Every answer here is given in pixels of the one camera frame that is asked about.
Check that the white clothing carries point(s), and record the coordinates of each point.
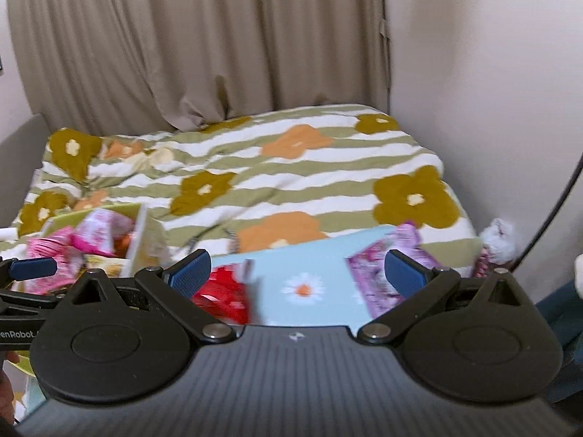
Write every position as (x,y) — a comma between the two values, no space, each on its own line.
(578,273)

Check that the dark teal fabric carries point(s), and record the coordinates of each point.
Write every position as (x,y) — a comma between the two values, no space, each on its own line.
(560,314)

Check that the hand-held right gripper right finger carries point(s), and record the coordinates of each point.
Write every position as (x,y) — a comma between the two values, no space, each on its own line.
(405,275)

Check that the person's left hand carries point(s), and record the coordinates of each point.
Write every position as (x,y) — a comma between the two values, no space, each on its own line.
(5,387)

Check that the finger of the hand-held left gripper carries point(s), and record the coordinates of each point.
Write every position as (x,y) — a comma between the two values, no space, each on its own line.
(32,268)
(27,302)

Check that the green cardboard box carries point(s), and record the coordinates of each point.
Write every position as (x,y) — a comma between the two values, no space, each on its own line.
(150,241)

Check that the orange snack packet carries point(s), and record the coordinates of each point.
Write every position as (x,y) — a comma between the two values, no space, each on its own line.
(123,242)

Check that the red snack packet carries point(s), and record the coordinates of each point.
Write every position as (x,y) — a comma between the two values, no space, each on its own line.
(223,291)

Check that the pale pink snack packet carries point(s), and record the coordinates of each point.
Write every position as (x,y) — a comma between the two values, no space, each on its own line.
(98,232)

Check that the beige curtain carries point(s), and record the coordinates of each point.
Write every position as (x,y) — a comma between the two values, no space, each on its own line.
(182,32)

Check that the grey sofa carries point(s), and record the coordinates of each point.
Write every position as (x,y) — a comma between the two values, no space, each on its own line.
(18,168)

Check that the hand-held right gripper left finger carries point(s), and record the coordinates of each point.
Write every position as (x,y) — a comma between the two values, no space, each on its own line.
(191,275)

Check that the pink striped snack packet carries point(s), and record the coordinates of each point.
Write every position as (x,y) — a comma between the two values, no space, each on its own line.
(45,248)

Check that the white plush toy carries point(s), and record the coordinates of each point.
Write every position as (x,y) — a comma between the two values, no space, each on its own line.
(498,241)

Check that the light blue daisy tablecloth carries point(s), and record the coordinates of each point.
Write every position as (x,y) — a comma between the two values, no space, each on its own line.
(328,255)

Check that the green striped floral blanket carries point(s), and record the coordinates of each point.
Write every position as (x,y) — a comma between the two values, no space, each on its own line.
(319,168)

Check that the purple pink snack packet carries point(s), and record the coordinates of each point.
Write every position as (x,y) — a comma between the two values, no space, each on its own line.
(369,277)

